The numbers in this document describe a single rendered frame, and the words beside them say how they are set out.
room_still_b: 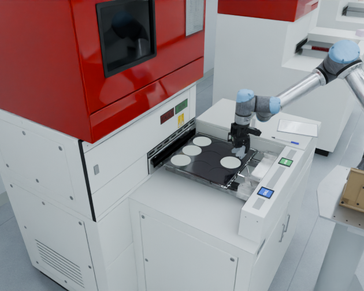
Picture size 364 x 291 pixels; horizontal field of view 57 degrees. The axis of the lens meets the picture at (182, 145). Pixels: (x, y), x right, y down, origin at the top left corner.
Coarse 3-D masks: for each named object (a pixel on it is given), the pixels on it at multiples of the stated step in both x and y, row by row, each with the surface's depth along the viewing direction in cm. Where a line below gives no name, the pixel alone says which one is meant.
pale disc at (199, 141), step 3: (195, 138) 188; (198, 138) 188; (201, 138) 188; (204, 138) 188; (207, 138) 188; (195, 141) 185; (198, 141) 185; (201, 141) 185; (204, 141) 185; (207, 141) 185; (210, 141) 185; (198, 144) 182; (201, 144) 182; (204, 144) 182; (207, 144) 182
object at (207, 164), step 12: (192, 144) 182; (216, 144) 182; (228, 144) 182; (192, 156) 172; (204, 156) 172; (216, 156) 172; (180, 168) 163; (192, 168) 164; (204, 168) 164; (216, 168) 164; (228, 168) 164; (240, 168) 164; (216, 180) 155; (228, 180) 155
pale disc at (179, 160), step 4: (176, 156) 172; (180, 156) 172; (184, 156) 172; (188, 156) 172; (172, 160) 169; (176, 160) 169; (180, 160) 169; (184, 160) 169; (188, 160) 169; (176, 164) 166; (180, 164) 166; (184, 164) 166
